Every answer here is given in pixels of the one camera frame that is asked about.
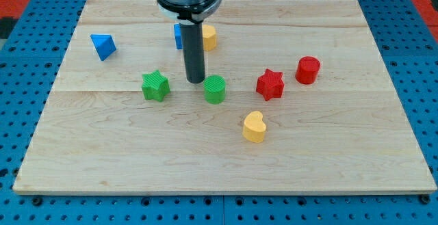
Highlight blue cube block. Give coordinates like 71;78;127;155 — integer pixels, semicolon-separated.
173;23;183;49

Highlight green star block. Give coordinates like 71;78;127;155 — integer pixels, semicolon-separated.
142;70;170;102

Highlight green cylinder block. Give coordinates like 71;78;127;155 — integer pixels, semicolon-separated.
204;75;226;104

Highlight wooden board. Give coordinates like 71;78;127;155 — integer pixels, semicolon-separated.
13;0;437;196

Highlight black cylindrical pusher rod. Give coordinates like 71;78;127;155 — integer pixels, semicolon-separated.
179;23;205;83

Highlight yellow heart block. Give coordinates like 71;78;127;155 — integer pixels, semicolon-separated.
242;111;267;143

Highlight blue triangle block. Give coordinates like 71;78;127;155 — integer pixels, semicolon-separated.
90;34;116;61

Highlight red star block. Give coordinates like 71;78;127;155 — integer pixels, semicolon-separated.
256;68;285;101

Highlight red cylinder block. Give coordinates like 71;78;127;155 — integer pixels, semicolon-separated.
295;56;321;85

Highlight yellow block behind rod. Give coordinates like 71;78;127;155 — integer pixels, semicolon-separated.
202;25;217;51

